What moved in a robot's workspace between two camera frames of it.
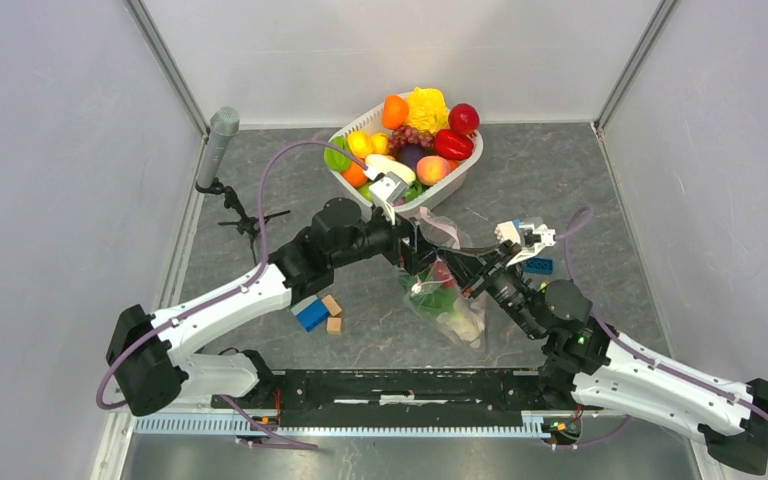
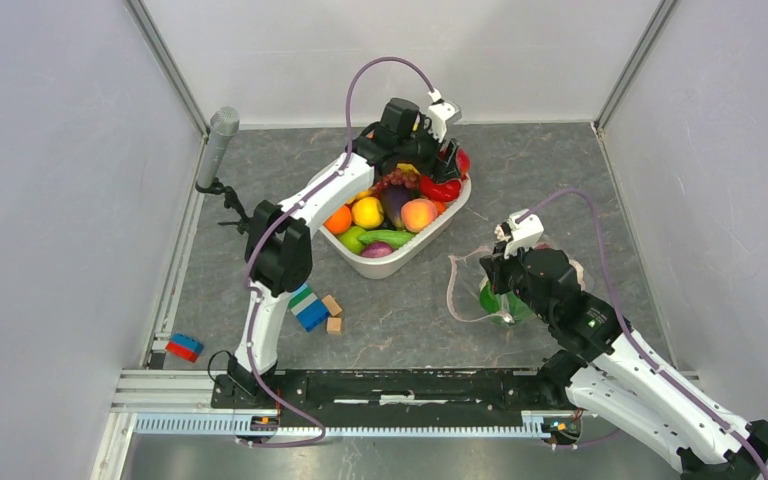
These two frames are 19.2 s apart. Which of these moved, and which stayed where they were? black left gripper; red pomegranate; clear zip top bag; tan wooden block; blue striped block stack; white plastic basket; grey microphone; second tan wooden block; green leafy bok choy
Moved: white plastic basket; red pomegranate; green leafy bok choy; clear zip top bag; black left gripper
Stayed: blue striped block stack; tan wooden block; second tan wooden block; grey microphone
